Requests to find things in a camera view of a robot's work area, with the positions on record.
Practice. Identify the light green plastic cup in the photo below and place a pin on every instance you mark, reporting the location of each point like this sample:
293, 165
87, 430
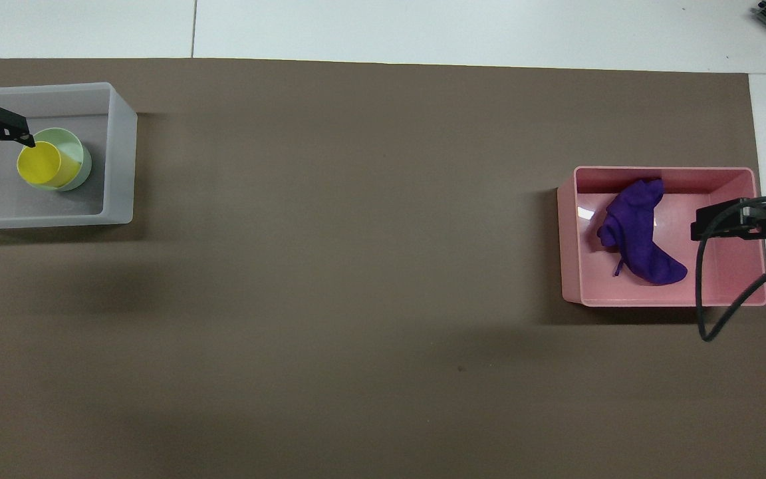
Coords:
76, 150

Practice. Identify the purple crumpled glove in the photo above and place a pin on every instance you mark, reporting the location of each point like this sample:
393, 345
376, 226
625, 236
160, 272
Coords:
639, 233

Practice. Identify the pink plastic box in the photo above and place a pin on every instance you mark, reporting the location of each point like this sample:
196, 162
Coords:
722, 279

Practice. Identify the yellow plastic cup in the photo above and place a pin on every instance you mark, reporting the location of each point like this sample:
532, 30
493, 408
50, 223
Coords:
40, 165

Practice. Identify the translucent white plastic box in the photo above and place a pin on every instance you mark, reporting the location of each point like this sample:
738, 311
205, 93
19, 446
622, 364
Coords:
117, 166

